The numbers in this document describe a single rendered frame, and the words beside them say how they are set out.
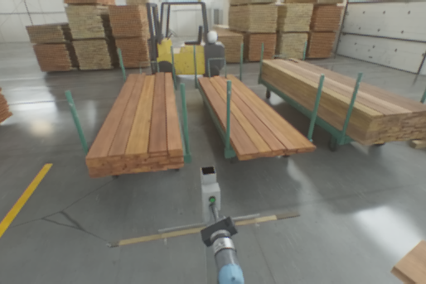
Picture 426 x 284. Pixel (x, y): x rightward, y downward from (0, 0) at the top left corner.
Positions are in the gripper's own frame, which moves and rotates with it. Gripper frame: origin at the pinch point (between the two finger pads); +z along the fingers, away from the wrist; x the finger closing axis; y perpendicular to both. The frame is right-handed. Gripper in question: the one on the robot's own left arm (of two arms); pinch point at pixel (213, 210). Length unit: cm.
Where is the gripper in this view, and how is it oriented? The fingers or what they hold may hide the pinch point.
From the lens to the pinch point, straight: 101.2
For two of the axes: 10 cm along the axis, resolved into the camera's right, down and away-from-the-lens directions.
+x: -8.9, 4.5, 0.6
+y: -4.2, -7.5, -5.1
